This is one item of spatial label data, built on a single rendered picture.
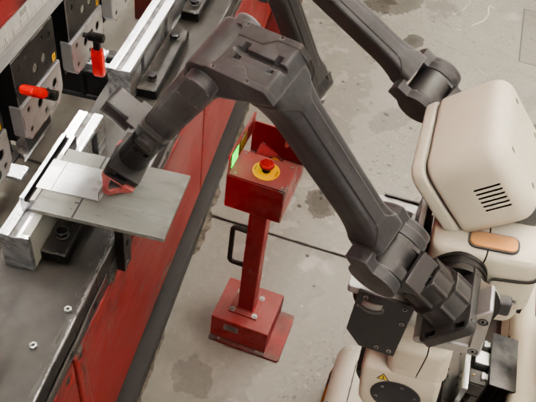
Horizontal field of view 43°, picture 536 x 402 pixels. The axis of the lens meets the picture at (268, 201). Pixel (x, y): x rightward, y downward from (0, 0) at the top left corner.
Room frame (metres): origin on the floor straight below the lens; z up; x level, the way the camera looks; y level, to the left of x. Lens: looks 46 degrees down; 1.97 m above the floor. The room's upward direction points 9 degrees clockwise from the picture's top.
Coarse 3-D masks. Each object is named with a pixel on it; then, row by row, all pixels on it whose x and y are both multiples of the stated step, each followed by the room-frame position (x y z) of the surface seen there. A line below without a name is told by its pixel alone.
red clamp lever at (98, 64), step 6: (84, 36) 1.07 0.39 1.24; (90, 36) 1.07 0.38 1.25; (96, 36) 1.07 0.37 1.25; (102, 36) 1.07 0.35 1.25; (96, 42) 1.07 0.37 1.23; (102, 42) 1.07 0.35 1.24; (96, 48) 1.07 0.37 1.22; (96, 54) 1.07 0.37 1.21; (102, 54) 1.07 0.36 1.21; (96, 60) 1.07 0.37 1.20; (102, 60) 1.07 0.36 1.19; (96, 66) 1.07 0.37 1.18; (102, 66) 1.07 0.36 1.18; (96, 72) 1.07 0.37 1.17; (102, 72) 1.07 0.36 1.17
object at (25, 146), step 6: (48, 120) 0.96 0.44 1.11; (42, 126) 0.94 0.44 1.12; (42, 132) 0.94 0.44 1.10; (24, 138) 0.88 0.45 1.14; (36, 138) 0.91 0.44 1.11; (18, 144) 0.88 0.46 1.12; (24, 144) 0.88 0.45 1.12; (30, 144) 0.89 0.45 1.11; (36, 144) 0.92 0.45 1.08; (18, 150) 0.88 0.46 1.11; (24, 150) 0.88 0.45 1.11; (30, 150) 0.89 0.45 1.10; (24, 156) 0.88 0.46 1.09
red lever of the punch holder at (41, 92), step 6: (24, 84) 0.82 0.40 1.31; (18, 90) 0.80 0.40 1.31; (24, 90) 0.80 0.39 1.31; (30, 90) 0.80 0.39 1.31; (36, 90) 0.81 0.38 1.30; (42, 90) 0.83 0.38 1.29; (48, 90) 0.87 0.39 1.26; (54, 90) 0.87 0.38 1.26; (30, 96) 0.80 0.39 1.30; (36, 96) 0.82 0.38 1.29; (42, 96) 0.83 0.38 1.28; (48, 96) 0.86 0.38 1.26; (54, 96) 0.86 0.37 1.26
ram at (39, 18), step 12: (0, 0) 0.83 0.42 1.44; (12, 0) 0.86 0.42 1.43; (24, 0) 0.90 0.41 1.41; (48, 0) 0.97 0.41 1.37; (60, 0) 1.01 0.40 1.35; (0, 12) 0.83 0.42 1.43; (12, 12) 0.86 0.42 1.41; (48, 12) 0.97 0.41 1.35; (0, 24) 0.82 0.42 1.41; (36, 24) 0.92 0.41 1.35; (24, 36) 0.88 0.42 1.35; (12, 48) 0.84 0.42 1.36; (0, 60) 0.80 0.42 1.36; (0, 72) 0.80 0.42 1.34
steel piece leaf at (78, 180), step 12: (72, 168) 0.96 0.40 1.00; (84, 168) 0.96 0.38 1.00; (96, 168) 0.97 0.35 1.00; (60, 180) 0.92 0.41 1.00; (72, 180) 0.92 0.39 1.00; (84, 180) 0.93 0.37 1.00; (96, 180) 0.93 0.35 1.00; (60, 192) 0.89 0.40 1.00; (72, 192) 0.89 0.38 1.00; (84, 192) 0.90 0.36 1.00; (96, 192) 0.90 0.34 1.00
